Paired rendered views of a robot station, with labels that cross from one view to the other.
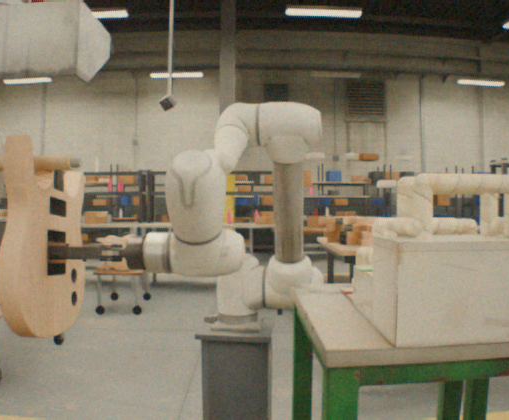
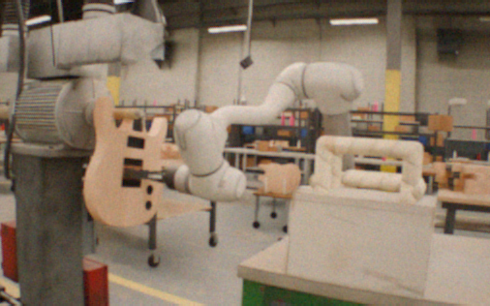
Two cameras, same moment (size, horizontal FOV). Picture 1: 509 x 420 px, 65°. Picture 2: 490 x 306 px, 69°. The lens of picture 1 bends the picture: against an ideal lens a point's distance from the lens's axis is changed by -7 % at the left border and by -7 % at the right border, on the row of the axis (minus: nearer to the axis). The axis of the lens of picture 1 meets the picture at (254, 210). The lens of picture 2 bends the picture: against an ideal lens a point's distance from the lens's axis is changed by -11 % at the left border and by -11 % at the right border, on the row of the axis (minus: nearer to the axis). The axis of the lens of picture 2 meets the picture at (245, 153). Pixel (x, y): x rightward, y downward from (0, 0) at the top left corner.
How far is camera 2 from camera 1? 50 cm
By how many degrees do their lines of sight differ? 28
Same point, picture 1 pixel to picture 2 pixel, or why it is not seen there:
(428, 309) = (314, 250)
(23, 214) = (103, 146)
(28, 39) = (100, 40)
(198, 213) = (191, 154)
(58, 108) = (254, 50)
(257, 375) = not seen: hidden behind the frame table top
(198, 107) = (376, 50)
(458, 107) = not seen: outside the picture
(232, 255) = (227, 187)
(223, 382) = not seen: hidden behind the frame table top
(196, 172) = (186, 126)
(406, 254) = (298, 201)
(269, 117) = (312, 76)
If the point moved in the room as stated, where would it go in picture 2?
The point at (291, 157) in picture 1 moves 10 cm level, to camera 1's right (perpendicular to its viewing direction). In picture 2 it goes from (332, 109) to (359, 110)
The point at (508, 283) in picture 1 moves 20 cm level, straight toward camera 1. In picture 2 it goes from (389, 241) to (301, 257)
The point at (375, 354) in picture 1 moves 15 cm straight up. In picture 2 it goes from (271, 276) to (276, 204)
